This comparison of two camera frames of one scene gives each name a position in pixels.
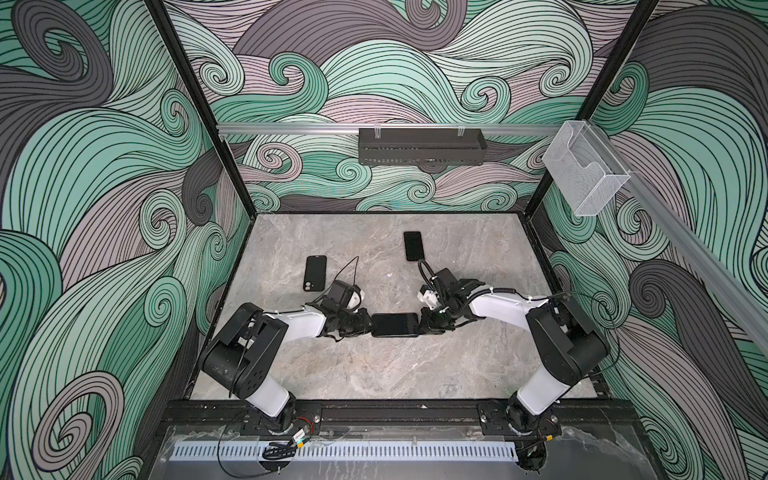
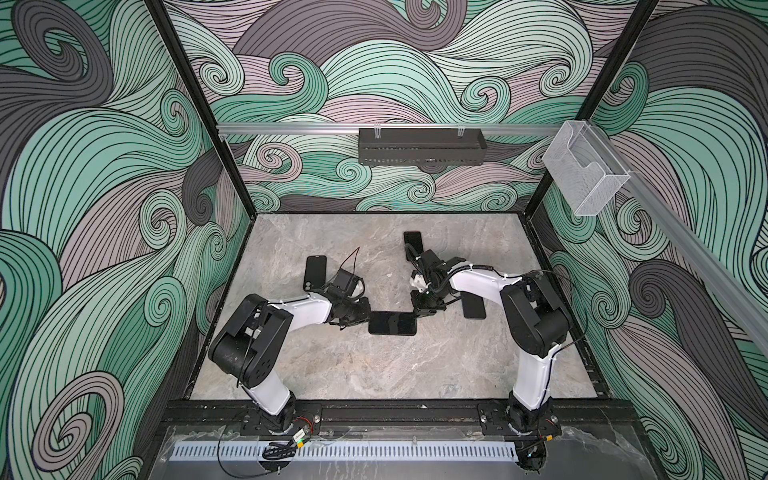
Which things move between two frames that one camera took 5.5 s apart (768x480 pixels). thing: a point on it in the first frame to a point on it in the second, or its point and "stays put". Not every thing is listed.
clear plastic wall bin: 584,168 stays put
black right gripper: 427,327 to 418,311
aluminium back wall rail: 272,127 stays put
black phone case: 315,273 stays put
